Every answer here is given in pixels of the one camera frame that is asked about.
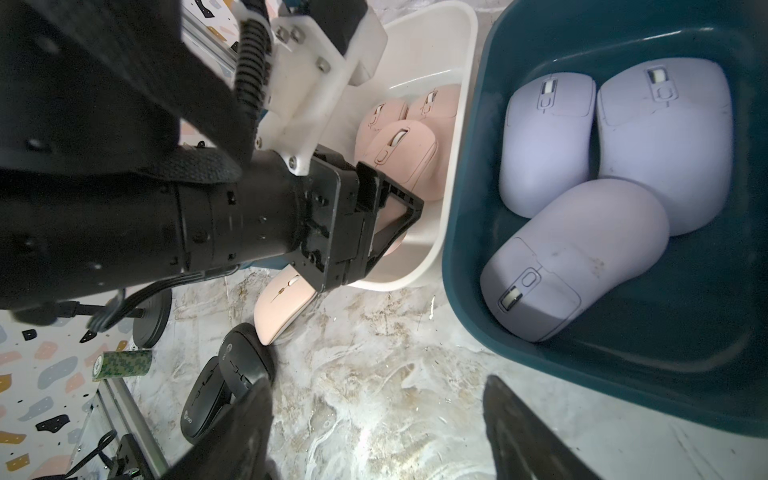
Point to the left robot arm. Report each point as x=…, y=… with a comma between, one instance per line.
x=128, y=165

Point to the pink mouse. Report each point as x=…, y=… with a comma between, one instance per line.
x=407, y=151
x=380, y=116
x=437, y=109
x=280, y=303

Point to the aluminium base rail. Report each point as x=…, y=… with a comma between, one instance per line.
x=115, y=441

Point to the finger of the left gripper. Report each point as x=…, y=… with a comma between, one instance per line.
x=391, y=210

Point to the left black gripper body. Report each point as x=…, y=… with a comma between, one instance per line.
x=341, y=203

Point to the purple mouse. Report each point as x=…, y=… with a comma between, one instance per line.
x=546, y=140
x=667, y=125
x=586, y=242

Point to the white storage box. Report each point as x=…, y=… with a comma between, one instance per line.
x=428, y=62

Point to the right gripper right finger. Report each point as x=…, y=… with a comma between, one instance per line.
x=523, y=447

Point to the right teal storage box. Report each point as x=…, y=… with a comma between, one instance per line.
x=689, y=336

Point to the purple mouse front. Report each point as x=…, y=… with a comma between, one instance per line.
x=667, y=125

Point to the green tape roll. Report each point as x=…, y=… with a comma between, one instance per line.
x=114, y=364

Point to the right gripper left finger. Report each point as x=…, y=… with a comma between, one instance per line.
x=236, y=446

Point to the black mouse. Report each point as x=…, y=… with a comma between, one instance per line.
x=209, y=395
x=243, y=360

